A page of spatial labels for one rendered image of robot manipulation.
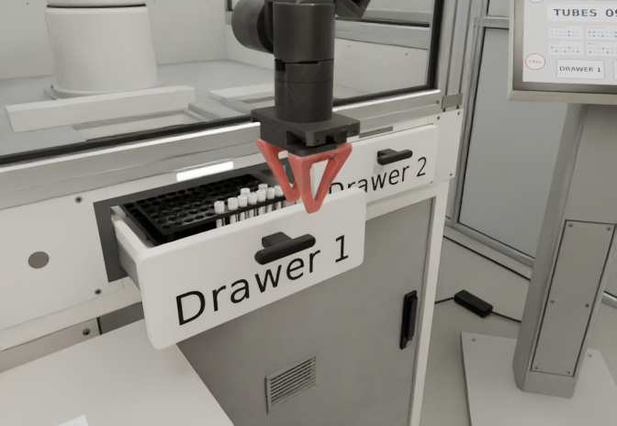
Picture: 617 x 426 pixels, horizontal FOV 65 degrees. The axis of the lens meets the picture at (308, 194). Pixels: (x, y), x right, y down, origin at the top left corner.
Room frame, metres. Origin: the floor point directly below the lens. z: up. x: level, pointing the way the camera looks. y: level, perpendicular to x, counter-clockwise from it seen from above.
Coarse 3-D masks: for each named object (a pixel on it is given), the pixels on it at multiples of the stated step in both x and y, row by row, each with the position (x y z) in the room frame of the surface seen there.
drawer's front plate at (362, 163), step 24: (360, 144) 0.75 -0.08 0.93; (384, 144) 0.78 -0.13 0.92; (408, 144) 0.82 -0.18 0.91; (432, 144) 0.86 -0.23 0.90; (312, 168) 0.70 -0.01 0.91; (360, 168) 0.75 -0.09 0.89; (384, 168) 0.79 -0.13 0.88; (408, 168) 0.82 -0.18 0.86; (432, 168) 0.86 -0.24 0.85; (312, 192) 0.70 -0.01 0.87; (384, 192) 0.79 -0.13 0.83
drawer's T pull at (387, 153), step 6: (384, 150) 0.78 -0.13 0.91; (390, 150) 0.78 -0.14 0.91; (408, 150) 0.77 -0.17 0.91; (378, 156) 0.77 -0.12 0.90; (384, 156) 0.74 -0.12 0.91; (390, 156) 0.74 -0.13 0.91; (396, 156) 0.75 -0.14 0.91; (402, 156) 0.76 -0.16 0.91; (408, 156) 0.77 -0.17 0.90; (378, 162) 0.74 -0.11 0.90; (384, 162) 0.73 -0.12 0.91; (390, 162) 0.74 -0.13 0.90
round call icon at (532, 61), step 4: (524, 52) 1.09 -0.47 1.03; (528, 52) 1.08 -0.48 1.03; (532, 52) 1.08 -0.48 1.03; (536, 52) 1.08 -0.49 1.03; (540, 52) 1.08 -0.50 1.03; (524, 56) 1.08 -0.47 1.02; (528, 56) 1.08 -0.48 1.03; (532, 56) 1.08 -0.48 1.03; (536, 56) 1.08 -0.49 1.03; (540, 56) 1.07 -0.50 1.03; (544, 56) 1.07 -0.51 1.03; (524, 60) 1.07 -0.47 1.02; (528, 60) 1.07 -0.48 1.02; (532, 60) 1.07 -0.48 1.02; (536, 60) 1.07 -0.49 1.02; (540, 60) 1.07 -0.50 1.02; (544, 60) 1.07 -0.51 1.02; (524, 64) 1.07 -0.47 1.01; (528, 64) 1.07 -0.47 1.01; (532, 64) 1.06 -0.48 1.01; (536, 64) 1.06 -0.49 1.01; (540, 64) 1.06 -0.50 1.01; (544, 64) 1.06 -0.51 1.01; (524, 68) 1.06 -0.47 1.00; (528, 68) 1.06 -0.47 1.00; (532, 68) 1.06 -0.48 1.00; (536, 68) 1.06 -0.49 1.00; (540, 68) 1.06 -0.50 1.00; (544, 68) 1.05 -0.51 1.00
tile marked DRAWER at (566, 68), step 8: (560, 64) 1.05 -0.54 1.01; (568, 64) 1.05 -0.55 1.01; (576, 64) 1.05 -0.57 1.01; (584, 64) 1.04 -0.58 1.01; (592, 64) 1.04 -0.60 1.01; (600, 64) 1.04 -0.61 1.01; (560, 72) 1.04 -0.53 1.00; (568, 72) 1.04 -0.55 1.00; (576, 72) 1.04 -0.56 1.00; (584, 72) 1.03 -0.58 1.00; (592, 72) 1.03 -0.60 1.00; (600, 72) 1.03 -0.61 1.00
